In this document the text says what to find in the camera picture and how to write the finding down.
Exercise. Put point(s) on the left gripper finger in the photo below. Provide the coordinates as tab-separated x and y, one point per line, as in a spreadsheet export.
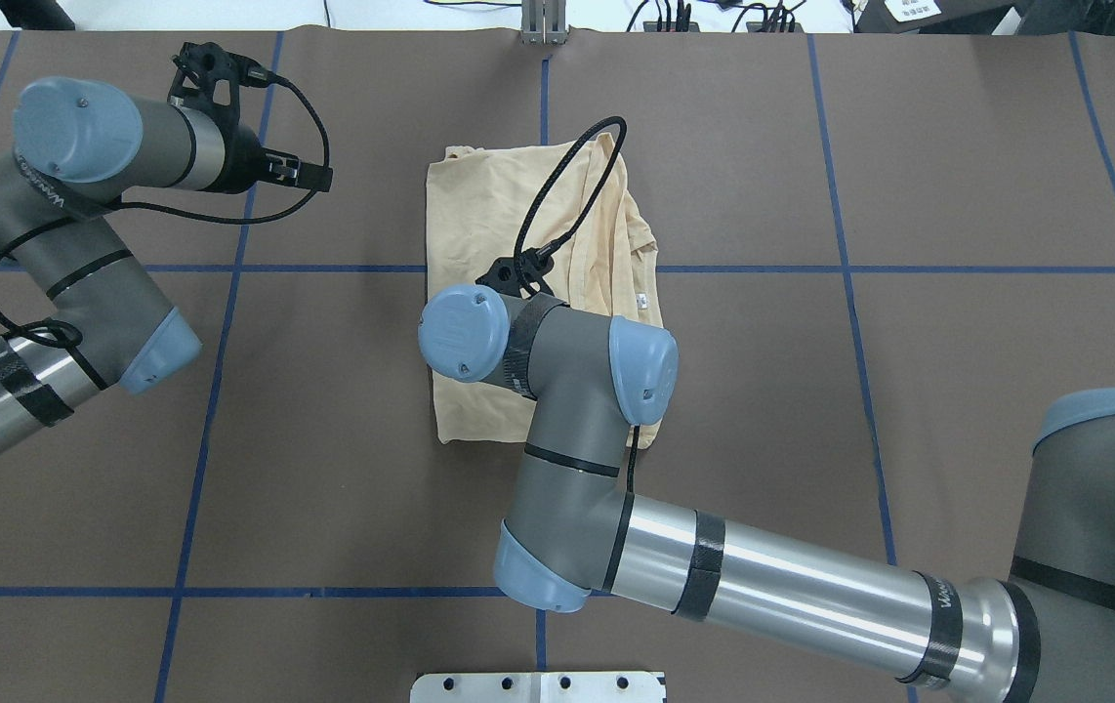
283	169

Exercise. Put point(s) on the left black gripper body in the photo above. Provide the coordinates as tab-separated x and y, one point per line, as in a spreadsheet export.
243	162

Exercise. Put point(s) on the cream long-sleeve printed shirt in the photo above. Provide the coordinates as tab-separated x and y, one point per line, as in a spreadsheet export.
476	201

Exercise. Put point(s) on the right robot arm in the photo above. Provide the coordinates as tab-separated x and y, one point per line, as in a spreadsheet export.
830	440

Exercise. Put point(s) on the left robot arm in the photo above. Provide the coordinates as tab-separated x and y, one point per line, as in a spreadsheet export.
80	314

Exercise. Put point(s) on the black box white label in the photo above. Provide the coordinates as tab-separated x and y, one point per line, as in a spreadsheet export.
931	17

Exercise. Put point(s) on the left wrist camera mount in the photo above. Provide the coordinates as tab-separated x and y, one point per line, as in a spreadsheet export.
208	79

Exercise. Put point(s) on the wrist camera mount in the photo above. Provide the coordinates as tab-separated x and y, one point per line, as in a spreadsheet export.
520	276
208	79

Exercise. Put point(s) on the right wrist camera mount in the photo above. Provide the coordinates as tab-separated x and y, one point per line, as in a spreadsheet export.
520	276

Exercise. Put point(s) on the aluminium frame post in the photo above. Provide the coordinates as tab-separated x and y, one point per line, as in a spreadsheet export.
543	22

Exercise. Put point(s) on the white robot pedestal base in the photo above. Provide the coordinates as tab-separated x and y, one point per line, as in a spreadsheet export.
586	686

